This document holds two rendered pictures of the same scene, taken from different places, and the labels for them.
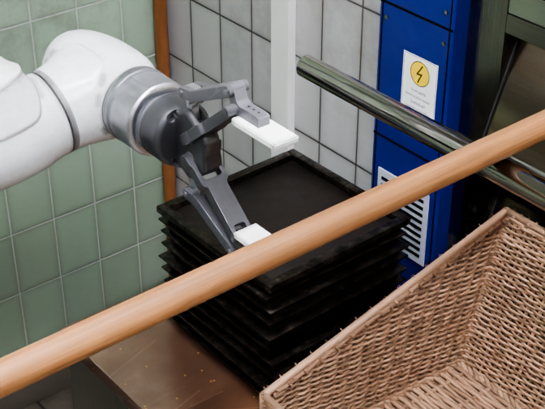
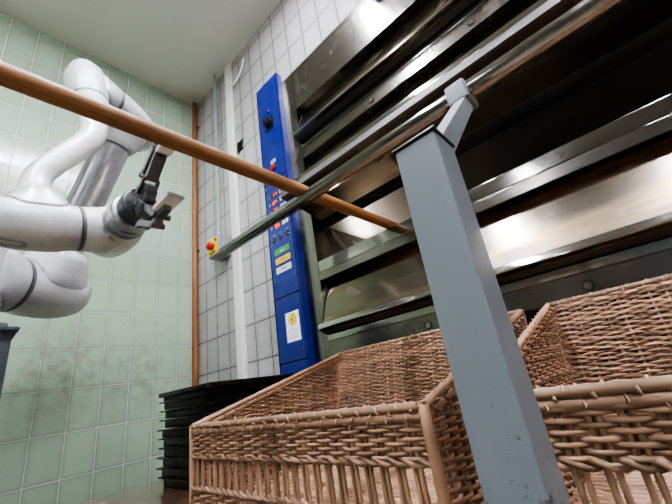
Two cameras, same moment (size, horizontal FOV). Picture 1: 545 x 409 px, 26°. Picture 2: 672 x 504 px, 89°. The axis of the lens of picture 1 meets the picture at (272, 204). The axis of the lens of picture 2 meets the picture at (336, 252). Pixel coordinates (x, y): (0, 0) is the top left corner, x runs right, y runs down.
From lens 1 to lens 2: 1.15 m
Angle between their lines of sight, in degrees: 55
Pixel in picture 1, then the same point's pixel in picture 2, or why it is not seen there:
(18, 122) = (48, 200)
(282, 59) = (241, 366)
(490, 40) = (315, 288)
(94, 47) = not seen: hidden behind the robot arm
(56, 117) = (75, 210)
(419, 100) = (294, 331)
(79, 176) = (142, 480)
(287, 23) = (242, 347)
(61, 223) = not seen: outside the picture
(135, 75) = not seen: hidden behind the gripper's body
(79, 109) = (91, 213)
